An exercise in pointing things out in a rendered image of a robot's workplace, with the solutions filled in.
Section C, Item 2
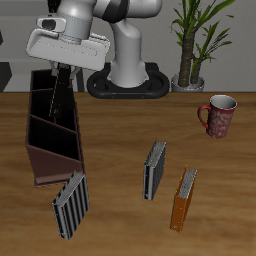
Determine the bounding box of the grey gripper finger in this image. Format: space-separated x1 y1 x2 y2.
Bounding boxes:
50 60 60 77
69 65 83 81

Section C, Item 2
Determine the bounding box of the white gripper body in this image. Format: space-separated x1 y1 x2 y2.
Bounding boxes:
25 28 111 72

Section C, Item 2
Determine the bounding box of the dark brown desk caddy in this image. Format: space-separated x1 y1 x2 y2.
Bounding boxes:
24 68 86 188

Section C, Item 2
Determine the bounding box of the black striped book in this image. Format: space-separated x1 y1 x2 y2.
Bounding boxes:
142 139 168 202
51 170 91 241

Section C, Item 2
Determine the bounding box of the orange book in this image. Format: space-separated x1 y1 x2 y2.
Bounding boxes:
169 164 199 234

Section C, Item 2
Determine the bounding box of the pot plant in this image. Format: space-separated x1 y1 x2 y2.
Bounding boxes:
169 0 238 94

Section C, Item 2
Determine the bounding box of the red patterned mug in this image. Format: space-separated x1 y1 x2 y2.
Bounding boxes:
197 94 238 140

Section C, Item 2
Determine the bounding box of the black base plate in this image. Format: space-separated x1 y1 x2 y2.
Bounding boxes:
86 61 171 100

